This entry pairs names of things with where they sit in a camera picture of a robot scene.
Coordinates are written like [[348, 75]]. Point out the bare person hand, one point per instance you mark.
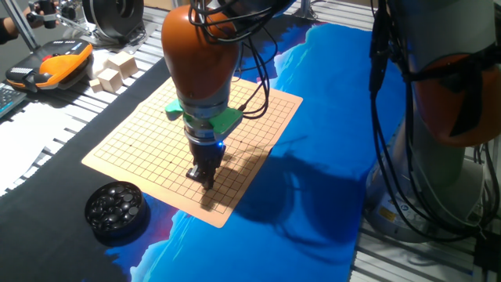
[[34, 22]]

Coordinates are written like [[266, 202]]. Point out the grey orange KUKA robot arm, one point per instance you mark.
[[199, 58]]

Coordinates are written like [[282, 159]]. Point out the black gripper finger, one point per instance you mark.
[[196, 174], [210, 181]]

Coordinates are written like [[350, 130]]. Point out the tan Go board sheet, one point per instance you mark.
[[156, 149]]

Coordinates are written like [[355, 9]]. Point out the black round spool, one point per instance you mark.
[[113, 17]]

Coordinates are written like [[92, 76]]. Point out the small wooden block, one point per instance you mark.
[[96, 85]]

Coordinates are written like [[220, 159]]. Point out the black bowl of black stones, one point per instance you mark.
[[115, 209]]

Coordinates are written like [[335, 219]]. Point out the aluminium post with foot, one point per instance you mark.
[[305, 9]]

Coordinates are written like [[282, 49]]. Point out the orange black teach pendant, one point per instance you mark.
[[58, 64]]

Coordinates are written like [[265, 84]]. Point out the black computer keyboard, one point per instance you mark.
[[9, 100]]

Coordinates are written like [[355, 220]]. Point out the white rounded block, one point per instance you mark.
[[97, 64]]

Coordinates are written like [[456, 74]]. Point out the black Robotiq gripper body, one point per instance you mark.
[[206, 154]]

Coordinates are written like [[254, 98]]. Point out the green grey wrist mount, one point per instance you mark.
[[225, 119]]

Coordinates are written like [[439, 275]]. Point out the aluminium frame post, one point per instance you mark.
[[19, 25]]

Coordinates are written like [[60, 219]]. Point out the blue and black table mat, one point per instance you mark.
[[293, 235]]

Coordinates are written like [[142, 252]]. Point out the dark sleeved forearm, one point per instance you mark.
[[7, 30]]

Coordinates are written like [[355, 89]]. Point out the medium wooden cube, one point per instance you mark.
[[110, 80]]

